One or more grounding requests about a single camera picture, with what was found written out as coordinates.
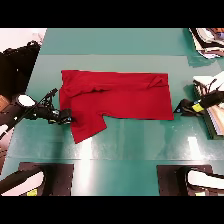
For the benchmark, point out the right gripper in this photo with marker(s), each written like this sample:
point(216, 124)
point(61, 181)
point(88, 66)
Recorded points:
point(193, 107)

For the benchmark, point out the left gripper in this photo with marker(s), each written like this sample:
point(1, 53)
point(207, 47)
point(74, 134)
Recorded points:
point(61, 115)

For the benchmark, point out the red T-shirt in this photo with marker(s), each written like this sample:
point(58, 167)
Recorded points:
point(120, 95)

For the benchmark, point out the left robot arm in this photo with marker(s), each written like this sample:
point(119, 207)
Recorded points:
point(25, 101)

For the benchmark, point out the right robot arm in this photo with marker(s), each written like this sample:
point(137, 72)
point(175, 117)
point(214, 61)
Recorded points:
point(213, 98)

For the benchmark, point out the black garment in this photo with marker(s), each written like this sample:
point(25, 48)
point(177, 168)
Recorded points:
point(16, 70)

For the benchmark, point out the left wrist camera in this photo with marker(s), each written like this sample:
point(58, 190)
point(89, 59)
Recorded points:
point(50, 96)

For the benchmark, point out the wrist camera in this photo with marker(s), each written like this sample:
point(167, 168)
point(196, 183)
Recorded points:
point(204, 87)
point(50, 96)

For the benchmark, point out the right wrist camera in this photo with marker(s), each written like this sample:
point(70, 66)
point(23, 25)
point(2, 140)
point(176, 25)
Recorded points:
point(204, 87)

